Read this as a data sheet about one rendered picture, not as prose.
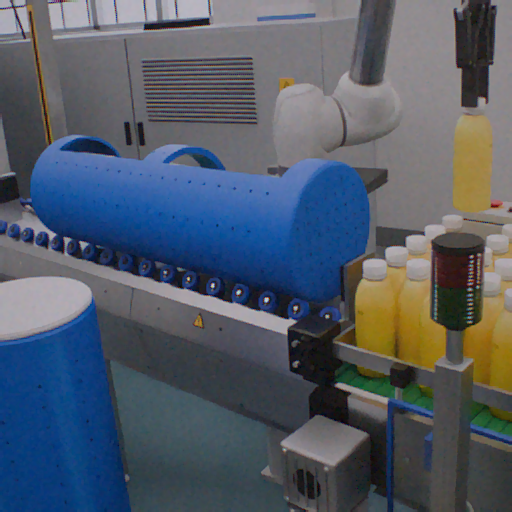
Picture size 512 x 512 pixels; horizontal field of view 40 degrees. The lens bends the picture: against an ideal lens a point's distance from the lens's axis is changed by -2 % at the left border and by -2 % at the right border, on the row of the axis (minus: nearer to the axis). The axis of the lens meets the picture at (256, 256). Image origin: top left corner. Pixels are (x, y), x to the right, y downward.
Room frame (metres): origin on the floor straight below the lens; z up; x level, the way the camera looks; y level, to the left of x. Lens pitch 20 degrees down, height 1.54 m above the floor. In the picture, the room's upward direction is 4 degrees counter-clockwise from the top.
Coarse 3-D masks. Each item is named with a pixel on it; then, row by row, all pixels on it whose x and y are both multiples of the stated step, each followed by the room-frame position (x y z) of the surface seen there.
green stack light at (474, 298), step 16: (432, 288) 0.77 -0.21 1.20; (448, 288) 0.75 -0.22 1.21; (480, 288) 0.75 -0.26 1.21; (432, 304) 0.77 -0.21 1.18; (448, 304) 0.75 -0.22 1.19; (464, 304) 0.75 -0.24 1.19; (480, 304) 0.76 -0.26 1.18; (448, 320) 0.75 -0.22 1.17; (464, 320) 0.74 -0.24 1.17; (480, 320) 0.76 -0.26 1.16
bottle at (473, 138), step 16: (464, 112) 1.27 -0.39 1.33; (480, 112) 1.25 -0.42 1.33; (464, 128) 1.25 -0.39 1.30; (480, 128) 1.24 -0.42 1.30; (464, 144) 1.25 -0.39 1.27; (480, 144) 1.24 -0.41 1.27; (464, 160) 1.25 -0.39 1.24; (480, 160) 1.24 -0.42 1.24; (464, 176) 1.25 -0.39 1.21; (480, 176) 1.24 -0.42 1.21; (464, 192) 1.25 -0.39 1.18; (480, 192) 1.24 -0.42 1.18; (464, 208) 1.25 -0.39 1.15; (480, 208) 1.24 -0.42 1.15
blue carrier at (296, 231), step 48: (96, 144) 1.98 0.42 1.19; (48, 192) 1.76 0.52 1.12; (96, 192) 1.63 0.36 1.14; (144, 192) 1.52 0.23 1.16; (192, 192) 1.43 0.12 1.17; (240, 192) 1.35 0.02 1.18; (288, 192) 1.29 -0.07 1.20; (336, 192) 1.35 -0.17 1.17; (96, 240) 1.68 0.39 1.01; (144, 240) 1.52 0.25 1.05; (192, 240) 1.41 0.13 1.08; (240, 240) 1.31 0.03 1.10; (288, 240) 1.24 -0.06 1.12; (336, 240) 1.34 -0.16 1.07; (288, 288) 1.27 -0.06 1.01; (336, 288) 1.34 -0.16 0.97
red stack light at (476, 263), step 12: (432, 252) 0.77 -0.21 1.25; (480, 252) 0.76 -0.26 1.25; (432, 264) 0.77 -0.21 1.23; (444, 264) 0.75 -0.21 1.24; (456, 264) 0.75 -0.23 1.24; (468, 264) 0.75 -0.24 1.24; (480, 264) 0.75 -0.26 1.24; (432, 276) 0.77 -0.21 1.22; (444, 276) 0.75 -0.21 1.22; (456, 276) 0.75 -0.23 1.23; (468, 276) 0.75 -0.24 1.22; (480, 276) 0.75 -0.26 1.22; (456, 288) 0.75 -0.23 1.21
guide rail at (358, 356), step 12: (336, 348) 1.08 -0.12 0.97; (348, 348) 1.07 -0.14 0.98; (360, 348) 1.06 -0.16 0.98; (348, 360) 1.07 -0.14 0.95; (360, 360) 1.05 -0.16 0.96; (372, 360) 1.04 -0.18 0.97; (384, 360) 1.02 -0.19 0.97; (396, 360) 1.01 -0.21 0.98; (384, 372) 1.02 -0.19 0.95; (420, 372) 0.98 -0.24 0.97; (432, 372) 0.96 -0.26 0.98; (432, 384) 0.96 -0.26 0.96; (480, 384) 0.91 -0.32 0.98; (480, 396) 0.91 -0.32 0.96; (492, 396) 0.89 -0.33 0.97; (504, 396) 0.88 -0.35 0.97; (504, 408) 0.88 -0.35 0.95
